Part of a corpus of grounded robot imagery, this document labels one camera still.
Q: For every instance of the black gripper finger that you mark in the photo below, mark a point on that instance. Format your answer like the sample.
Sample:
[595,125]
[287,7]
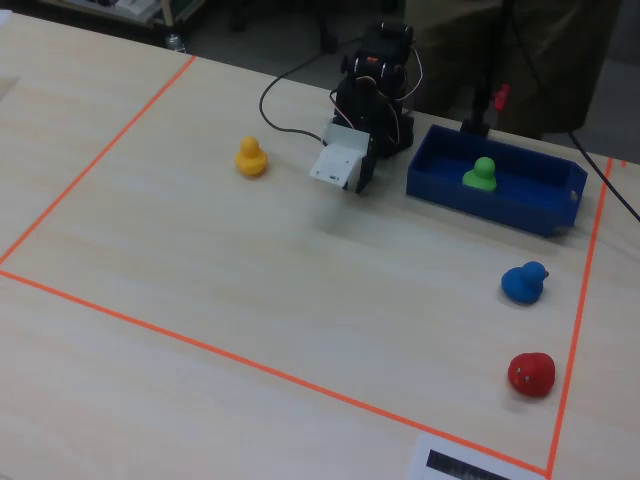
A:
[367,172]

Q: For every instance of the green rubber duck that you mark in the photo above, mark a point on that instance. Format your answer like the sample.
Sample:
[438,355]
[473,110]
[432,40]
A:
[481,175]

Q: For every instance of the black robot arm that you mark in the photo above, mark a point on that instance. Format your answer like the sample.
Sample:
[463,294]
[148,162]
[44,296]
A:
[370,105]

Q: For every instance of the yellow rubber duck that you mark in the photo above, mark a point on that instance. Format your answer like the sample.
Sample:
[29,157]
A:
[250,160]

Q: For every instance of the blue plastic box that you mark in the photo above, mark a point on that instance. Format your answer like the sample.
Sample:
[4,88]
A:
[500,210]

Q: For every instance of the blue rubber duck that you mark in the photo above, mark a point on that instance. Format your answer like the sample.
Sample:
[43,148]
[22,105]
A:
[522,285]

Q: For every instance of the red rubber duck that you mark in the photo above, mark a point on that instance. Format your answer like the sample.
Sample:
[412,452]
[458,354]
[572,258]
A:
[531,376]

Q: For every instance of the person in khaki shorts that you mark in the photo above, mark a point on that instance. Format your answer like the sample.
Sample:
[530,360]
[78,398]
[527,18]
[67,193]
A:
[450,60]

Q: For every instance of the small clear bottle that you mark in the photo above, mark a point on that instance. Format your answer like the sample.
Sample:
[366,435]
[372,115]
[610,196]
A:
[176,44]

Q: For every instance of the orange tape border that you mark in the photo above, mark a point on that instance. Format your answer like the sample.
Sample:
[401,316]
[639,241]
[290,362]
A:
[583,300]

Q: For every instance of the storage shelf with items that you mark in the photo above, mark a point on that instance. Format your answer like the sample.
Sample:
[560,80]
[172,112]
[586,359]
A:
[150,12]

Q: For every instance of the white paper with black bar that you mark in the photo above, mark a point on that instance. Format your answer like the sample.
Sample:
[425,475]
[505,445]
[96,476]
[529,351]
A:
[440,460]

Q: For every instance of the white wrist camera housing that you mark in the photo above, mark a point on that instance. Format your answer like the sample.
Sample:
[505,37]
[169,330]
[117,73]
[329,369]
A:
[340,160]

